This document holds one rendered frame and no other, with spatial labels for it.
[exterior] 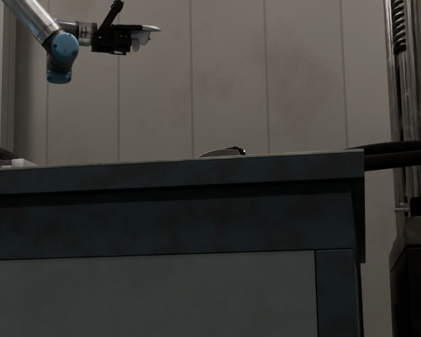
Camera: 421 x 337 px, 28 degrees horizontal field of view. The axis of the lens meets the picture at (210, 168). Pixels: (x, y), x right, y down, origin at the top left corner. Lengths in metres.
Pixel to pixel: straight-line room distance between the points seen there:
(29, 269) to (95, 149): 3.34
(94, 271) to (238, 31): 3.44
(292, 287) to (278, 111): 3.30
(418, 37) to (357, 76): 2.50
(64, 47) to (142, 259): 1.31
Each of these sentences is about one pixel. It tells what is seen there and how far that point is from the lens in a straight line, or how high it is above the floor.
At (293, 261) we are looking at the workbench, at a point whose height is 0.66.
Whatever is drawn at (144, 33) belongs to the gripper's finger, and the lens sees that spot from 2.57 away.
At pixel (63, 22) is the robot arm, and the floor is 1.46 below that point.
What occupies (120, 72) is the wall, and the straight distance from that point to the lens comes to 4.59.
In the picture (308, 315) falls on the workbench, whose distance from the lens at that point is 1.12.
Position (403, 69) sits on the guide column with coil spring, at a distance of 2.70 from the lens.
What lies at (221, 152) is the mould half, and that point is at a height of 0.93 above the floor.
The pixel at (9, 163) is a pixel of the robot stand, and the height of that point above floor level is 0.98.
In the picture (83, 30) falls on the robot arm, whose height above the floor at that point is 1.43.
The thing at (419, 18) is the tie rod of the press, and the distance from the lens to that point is 1.95.
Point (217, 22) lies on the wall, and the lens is 4.56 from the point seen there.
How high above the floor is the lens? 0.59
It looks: 10 degrees up
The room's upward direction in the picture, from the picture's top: 1 degrees counter-clockwise
